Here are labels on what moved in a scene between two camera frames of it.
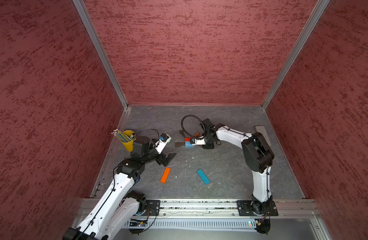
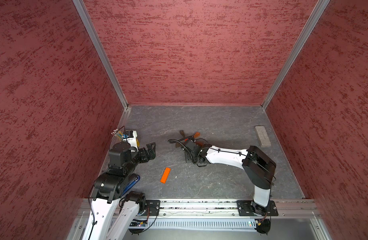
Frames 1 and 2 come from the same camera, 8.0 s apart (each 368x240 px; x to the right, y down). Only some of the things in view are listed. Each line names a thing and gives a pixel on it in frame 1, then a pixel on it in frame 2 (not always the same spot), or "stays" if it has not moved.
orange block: [165, 175] stays
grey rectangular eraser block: [261, 129] stays
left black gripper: [160, 160] to [151, 153]
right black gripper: [207, 146] to [188, 159]
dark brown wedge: [182, 132] stays
